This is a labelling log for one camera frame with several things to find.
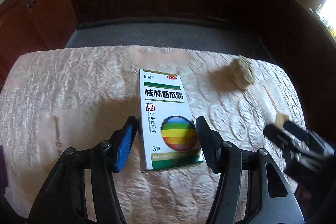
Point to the pink quilted table cloth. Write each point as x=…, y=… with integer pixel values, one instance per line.
x=77, y=97

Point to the crumpled beige paper ball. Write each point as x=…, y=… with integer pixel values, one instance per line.
x=242, y=72

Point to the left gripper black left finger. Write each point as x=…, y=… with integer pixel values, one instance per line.
x=61, y=198

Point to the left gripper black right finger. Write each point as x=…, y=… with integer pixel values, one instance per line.
x=269, y=197

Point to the white green medicine box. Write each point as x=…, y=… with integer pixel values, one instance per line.
x=168, y=136

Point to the dark wooden kitchen cabinets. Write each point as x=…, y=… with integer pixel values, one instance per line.
x=284, y=26

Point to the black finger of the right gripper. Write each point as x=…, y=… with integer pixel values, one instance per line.
x=299, y=129
x=278, y=137

